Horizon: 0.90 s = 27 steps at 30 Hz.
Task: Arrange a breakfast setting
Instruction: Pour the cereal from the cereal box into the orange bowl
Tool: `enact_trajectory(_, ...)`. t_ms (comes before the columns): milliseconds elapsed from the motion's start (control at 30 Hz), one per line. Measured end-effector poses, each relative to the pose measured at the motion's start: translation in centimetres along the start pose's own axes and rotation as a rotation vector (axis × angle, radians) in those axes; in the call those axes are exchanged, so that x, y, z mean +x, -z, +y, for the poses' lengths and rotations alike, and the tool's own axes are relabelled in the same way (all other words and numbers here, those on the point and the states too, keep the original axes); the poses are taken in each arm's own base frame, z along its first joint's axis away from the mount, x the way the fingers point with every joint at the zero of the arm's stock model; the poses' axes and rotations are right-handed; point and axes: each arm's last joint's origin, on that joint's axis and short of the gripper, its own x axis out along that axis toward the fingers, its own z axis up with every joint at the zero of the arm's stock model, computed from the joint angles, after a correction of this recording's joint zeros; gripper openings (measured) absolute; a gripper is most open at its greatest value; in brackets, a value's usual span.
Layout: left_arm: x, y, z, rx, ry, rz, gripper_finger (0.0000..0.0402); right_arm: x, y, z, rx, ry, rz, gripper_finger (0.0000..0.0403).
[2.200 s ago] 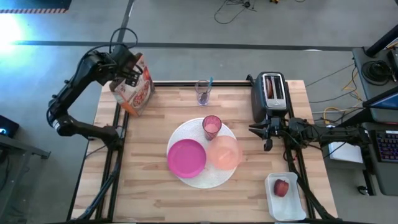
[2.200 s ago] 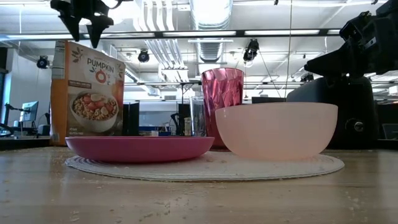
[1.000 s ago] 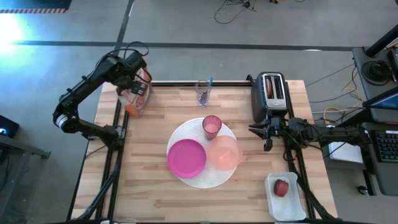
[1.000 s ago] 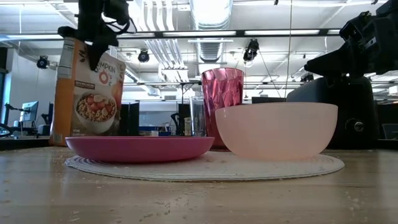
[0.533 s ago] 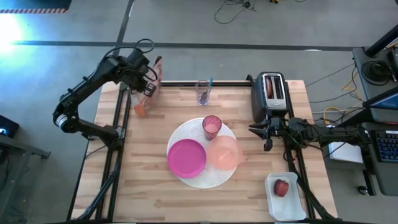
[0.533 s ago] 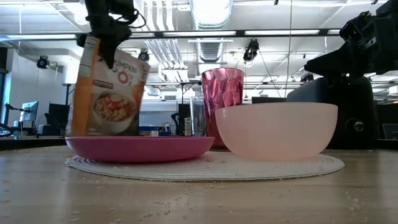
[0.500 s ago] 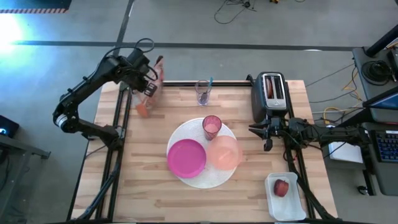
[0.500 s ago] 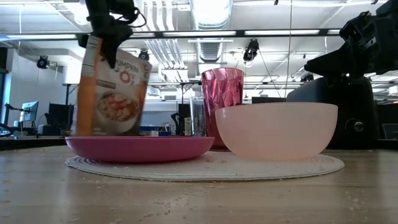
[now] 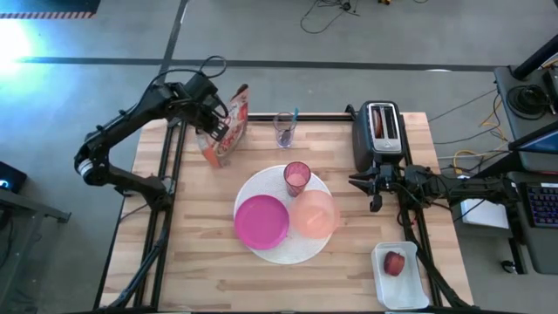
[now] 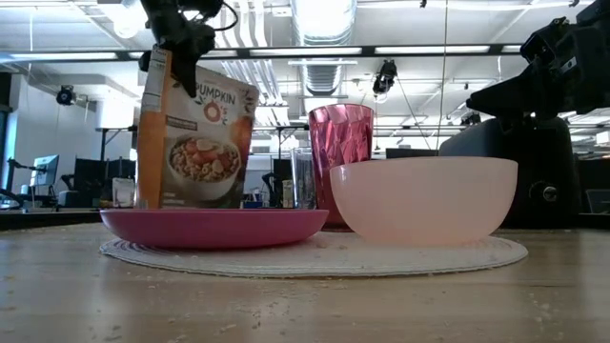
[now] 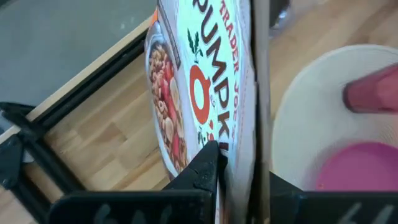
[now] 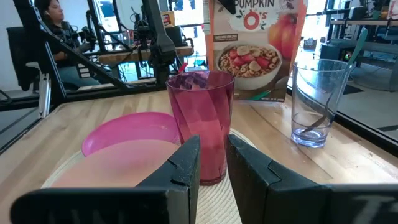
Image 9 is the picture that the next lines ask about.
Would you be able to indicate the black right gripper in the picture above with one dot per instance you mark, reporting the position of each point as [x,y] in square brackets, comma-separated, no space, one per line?
[390,181]

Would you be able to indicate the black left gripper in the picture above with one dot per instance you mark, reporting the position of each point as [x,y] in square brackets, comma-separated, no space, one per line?
[207,113]

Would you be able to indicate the pumpkin cereal box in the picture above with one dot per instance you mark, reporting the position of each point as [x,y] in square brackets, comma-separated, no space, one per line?
[235,131]

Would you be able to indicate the black two-slot toaster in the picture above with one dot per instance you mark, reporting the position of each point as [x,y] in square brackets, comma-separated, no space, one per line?
[364,148]

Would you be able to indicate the brown toast slice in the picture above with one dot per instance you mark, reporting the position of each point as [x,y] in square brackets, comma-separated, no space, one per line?
[377,126]

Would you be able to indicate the clear glass tumbler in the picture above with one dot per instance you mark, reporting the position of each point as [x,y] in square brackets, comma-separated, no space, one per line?
[279,131]

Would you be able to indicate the peach plastic bowl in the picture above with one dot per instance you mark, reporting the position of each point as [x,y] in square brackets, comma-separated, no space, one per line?
[315,214]

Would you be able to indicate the red faceted tumbler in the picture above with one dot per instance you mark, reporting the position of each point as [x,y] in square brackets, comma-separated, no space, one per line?
[297,179]

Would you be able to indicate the red apple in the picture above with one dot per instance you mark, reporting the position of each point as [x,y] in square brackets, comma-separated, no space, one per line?
[394,264]

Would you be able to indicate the pink plastic plate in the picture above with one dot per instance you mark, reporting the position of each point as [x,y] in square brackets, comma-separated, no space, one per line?
[261,222]

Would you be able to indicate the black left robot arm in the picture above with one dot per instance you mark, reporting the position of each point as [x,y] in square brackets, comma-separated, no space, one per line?
[126,122]

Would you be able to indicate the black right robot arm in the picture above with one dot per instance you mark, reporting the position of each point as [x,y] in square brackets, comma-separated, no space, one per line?
[471,189]

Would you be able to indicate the white round woven placemat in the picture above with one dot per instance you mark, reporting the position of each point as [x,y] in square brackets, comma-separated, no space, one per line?
[266,183]

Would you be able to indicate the white rectangular tray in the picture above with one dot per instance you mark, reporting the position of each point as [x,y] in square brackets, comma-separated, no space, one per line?
[399,292]

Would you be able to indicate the white paper sheet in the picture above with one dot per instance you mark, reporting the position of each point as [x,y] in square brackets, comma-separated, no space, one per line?
[484,216]

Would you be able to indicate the black caster wheel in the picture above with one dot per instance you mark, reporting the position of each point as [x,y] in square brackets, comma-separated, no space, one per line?
[508,267]

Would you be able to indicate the grey side desk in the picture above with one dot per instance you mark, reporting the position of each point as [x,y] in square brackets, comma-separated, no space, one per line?
[501,78]

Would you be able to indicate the black keyboard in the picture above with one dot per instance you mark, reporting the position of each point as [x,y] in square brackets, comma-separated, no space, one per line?
[542,205]

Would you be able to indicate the laptop computer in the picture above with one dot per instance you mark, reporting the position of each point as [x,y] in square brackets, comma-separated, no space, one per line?
[540,144]

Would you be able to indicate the black pole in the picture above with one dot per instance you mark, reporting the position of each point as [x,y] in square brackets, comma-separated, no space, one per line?
[536,59]

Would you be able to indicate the grey metal stand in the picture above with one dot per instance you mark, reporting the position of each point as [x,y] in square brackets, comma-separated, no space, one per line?
[26,205]

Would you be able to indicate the black box with blue light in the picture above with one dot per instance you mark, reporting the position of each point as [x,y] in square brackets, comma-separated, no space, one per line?
[13,174]

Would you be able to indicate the striped hazard floor mat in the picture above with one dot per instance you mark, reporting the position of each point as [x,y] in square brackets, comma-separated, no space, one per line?
[43,5]

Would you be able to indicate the black table frame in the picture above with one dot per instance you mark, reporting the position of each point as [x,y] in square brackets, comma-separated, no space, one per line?
[261,117]

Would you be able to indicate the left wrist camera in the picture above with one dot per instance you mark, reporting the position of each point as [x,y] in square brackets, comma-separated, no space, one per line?
[201,86]

